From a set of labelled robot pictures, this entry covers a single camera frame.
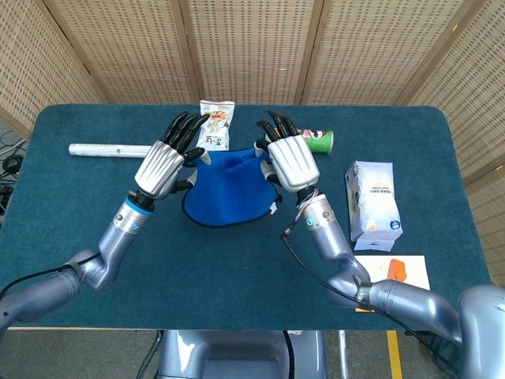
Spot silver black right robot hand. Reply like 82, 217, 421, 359
252, 109, 320, 194

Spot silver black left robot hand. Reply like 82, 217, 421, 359
133, 111, 211, 201

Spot blue microfibre towel black trim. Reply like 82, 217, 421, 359
181, 147, 283, 229

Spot green chips can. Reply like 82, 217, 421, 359
297, 128, 335, 156

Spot white cling film roll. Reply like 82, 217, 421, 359
68, 143, 153, 159

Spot white snack bag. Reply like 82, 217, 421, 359
196, 99, 236, 152

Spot large white tissue pack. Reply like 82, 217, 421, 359
345, 160, 404, 242

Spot woven folding screen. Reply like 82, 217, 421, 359
0, 0, 505, 285

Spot teal felt table cover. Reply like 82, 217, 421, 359
0, 103, 492, 331

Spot small orange object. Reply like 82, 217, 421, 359
386, 258, 408, 282

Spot white paper sheet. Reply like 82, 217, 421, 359
353, 255, 431, 313

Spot grey metal stand leg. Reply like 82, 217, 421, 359
337, 330, 349, 379

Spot grey robot torso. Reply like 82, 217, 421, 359
157, 329, 328, 379

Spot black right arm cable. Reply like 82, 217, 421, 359
279, 189, 461, 374

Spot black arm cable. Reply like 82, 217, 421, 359
279, 189, 461, 374
0, 252, 103, 301

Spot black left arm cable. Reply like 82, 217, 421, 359
0, 252, 103, 301

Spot black floor cables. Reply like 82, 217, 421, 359
0, 129, 27, 216

